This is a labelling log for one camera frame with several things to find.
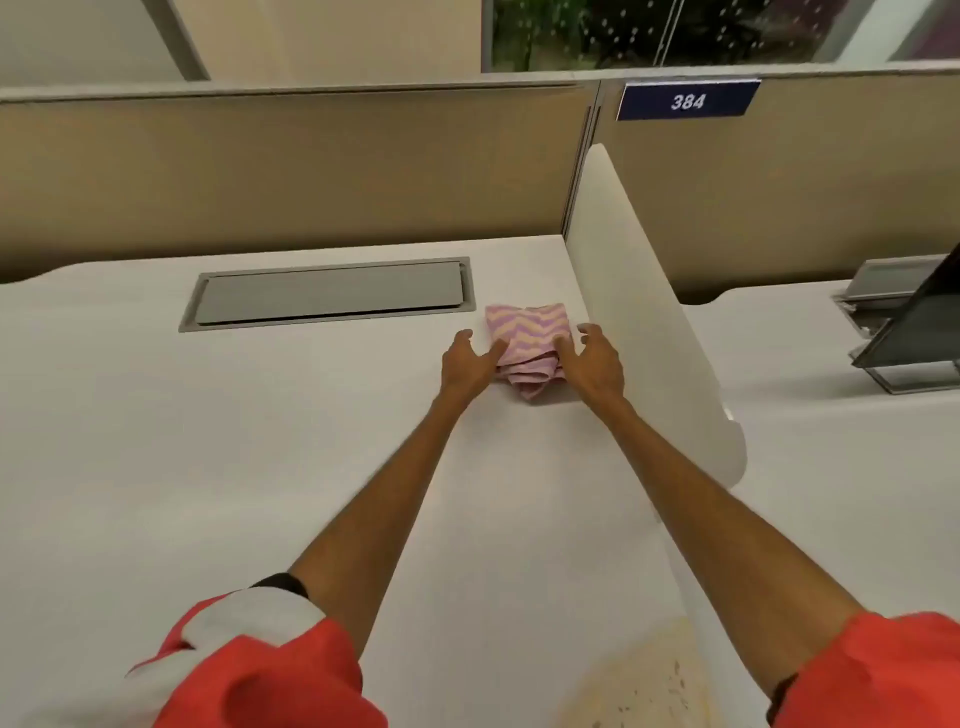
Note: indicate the person's left hand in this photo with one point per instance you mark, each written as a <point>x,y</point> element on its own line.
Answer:
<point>466,371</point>

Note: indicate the person's right hand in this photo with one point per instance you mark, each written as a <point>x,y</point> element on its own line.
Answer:
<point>596,371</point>

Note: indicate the pink striped cloth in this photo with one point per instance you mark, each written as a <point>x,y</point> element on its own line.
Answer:
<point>525,330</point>

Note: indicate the person's right forearm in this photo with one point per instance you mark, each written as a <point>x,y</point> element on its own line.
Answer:
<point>712,540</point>

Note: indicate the person's left forearm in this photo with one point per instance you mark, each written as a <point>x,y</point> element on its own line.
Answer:
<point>375,510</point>

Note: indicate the white desk divider panel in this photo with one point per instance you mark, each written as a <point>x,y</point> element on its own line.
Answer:
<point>637,300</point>

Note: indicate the neighbouring white desk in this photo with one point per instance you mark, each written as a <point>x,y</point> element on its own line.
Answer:
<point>825,465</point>

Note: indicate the wide beige partition panel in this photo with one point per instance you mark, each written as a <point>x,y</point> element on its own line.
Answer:
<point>300,172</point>

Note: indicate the beige partition panel with sign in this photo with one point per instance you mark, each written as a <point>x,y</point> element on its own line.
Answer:
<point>787,187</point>

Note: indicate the blue number sign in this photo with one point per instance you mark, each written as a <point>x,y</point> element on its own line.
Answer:
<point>686,100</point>

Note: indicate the grey monitor stand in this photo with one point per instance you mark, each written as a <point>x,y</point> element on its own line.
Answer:
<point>911,379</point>

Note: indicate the black monitor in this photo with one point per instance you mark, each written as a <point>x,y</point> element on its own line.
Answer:
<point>922,330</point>

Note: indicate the green potted plant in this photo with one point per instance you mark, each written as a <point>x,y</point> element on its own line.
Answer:
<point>525,30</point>

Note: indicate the red and white jacket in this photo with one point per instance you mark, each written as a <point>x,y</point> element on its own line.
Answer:
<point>285,690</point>

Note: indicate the glass window wall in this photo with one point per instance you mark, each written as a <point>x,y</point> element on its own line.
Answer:
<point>735,30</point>

